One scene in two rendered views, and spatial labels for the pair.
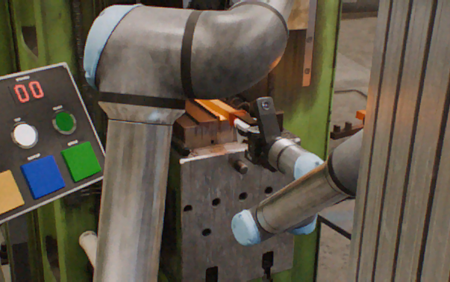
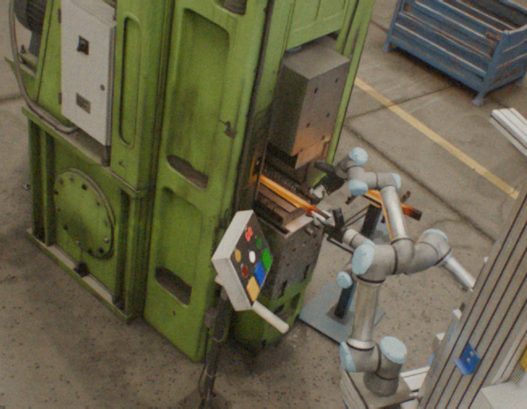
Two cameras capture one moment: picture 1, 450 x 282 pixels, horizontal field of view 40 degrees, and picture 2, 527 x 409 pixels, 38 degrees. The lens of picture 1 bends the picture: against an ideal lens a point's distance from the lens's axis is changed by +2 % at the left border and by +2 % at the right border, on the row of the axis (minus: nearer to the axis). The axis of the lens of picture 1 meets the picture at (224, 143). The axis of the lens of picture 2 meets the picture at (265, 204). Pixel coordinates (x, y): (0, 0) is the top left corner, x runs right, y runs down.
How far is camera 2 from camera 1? 2.49 m
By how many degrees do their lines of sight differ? 29
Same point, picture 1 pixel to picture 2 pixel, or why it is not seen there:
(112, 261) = (365, 329)
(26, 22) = (169, 153)
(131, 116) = (374, 286)
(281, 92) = (311, 173)
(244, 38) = (410, 258)
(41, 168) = (259, 270)
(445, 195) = (499, 337)
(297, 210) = not seen: hidden behind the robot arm
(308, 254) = not seen: hidden behind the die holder
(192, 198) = (285, 251)
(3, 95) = (243, 241)
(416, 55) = (491, 307)
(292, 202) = not seen: hidden behind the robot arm
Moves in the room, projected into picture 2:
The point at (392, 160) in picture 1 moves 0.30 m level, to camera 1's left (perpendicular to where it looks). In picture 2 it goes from (481, 320) to (409, 335)
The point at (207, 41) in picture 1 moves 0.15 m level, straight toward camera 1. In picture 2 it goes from (402, 263) to (423, 290)
